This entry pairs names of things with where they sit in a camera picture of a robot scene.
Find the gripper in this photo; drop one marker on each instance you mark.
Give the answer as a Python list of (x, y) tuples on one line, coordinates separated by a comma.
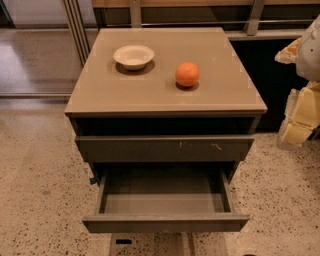
[(310, 55)]

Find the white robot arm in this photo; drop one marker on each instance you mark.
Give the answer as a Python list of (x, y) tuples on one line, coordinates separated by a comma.
[(307, 66)]

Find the grey drawer cabinet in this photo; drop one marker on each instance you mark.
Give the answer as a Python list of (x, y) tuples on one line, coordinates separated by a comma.
[(109, 100)]

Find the top grey drawer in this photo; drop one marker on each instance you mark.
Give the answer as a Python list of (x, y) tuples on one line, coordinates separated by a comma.
[(135, 149)]

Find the orange fruit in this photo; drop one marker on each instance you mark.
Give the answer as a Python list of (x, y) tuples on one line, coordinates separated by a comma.
[(187, 74)]

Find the white bowl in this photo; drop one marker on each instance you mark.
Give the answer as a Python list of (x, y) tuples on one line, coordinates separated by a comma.
[(133, 57)]

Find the blue tape piece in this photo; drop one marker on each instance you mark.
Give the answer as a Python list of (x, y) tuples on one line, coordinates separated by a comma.
[(92, 181)]

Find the metal railing frame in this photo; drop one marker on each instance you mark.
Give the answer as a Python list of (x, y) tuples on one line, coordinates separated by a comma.
[(258, 25)]

